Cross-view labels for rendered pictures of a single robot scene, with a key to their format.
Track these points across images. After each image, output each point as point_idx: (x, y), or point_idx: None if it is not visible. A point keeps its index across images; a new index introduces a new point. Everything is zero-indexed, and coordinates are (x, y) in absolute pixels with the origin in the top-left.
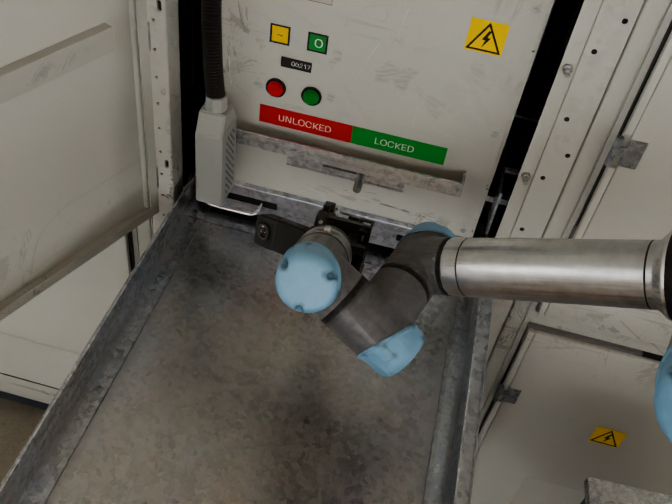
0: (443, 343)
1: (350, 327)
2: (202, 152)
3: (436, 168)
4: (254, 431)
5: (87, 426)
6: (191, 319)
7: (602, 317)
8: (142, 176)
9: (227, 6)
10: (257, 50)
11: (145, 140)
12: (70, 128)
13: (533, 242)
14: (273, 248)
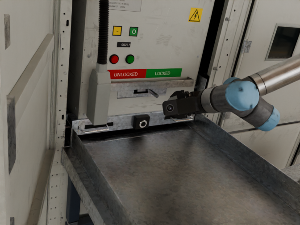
0: (211, 146)
1: (262, 110)
2: (100, 94)
3: (177, 79)
4: (202, 204)
5: None
6: (127, 180)
7: (239, 118)
8: (47, 130)
9: (93, 21)
10: None
11: (51, 106)
12: (41, 97)
13: (284, 61)
14: (178, 113)
